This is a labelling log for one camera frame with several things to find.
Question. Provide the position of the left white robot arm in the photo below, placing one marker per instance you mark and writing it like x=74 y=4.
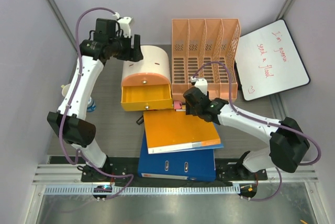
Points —
x=69 y=121

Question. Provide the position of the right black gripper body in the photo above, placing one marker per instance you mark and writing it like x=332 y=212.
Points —
x=190 y=110

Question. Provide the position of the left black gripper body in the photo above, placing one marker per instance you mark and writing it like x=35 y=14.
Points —
x=122 y=48

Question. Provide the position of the orange folder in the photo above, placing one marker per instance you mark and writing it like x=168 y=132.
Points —
x=175 y=131

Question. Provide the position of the perforated cable tray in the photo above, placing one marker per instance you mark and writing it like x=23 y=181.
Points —
x=129 y=191

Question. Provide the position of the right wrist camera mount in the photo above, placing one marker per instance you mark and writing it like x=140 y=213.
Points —
x=200 y=83

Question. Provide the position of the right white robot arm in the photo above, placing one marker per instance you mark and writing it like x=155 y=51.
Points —
x=285 y=146

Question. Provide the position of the blue ring binder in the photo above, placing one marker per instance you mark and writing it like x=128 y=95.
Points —
x=199 y=156

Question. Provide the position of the white dry-erase board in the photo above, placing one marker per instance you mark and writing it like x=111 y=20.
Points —
x=268 y=62

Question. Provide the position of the white arched drawer cabinet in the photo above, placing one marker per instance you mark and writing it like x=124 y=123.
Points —
x=151 y=74

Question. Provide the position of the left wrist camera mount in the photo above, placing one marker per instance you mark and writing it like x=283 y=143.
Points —
x=124 y=25

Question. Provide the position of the orange desk file organizer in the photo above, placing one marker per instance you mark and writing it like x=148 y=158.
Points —
x=207 y=48

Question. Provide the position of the yellow cabinet drawer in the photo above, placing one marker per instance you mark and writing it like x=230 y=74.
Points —
x=152 y=97

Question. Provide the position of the black binder clip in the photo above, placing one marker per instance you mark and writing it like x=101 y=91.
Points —
x=140 y=121

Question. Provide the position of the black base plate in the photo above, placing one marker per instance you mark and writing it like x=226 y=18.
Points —
x=218 y=170

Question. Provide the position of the small blue-label bottle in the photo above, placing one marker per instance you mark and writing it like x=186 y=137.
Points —
x=91 y=106

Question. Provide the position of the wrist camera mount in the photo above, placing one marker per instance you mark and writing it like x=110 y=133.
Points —
x=200 y=83
x=124 y=25

